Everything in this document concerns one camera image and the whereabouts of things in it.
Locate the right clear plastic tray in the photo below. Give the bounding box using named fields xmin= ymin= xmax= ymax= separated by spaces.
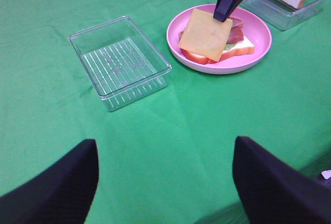
xmin=240 ymin=0 xmax=327 ymax=31

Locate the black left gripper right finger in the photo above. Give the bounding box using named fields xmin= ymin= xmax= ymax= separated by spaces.
xmin=232 ymin=136 xmax=330 ymax=223

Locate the pink round plate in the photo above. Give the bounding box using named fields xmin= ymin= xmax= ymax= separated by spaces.
xmin=167 ymin=4 xmax=272 ymax=74

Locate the clear plastic tray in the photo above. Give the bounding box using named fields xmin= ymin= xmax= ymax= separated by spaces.
xmin=68 ymin=16 xmax=172 ymax=112
xmin=240 ymin=0 xmax=327 ymax=31

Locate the yellow cheese slice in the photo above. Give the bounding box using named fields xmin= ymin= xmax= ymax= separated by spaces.
xmin=178 ymin=9 xmax=233 ymax=62

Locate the green tablecloth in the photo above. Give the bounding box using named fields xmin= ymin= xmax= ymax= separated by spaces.
xmin=1 ymin=0 xmax=330 ymax=223

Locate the green lettuce leaf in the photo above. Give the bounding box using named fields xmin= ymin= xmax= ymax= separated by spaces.
xmin=224 ymin=43 xmax=237 ymax=51

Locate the left clear plastic tray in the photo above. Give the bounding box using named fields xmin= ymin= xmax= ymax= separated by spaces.
xmin=68 ymin=16 xmax=172 ymax=112

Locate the bacon strip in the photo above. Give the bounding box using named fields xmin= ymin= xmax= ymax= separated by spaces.
xmin=227 ymin=27 xmax=244 ymax=44
xmin=229 ymin=17 xmax=244 ymax=29

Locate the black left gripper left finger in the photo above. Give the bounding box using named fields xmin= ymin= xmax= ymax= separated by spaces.
xmin=1 ymin=139 xmax=99 ymax=223

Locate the bread slice from tray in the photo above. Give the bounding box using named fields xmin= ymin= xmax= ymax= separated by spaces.
xmin=181 ymin=36 xmax=255 ymax=65

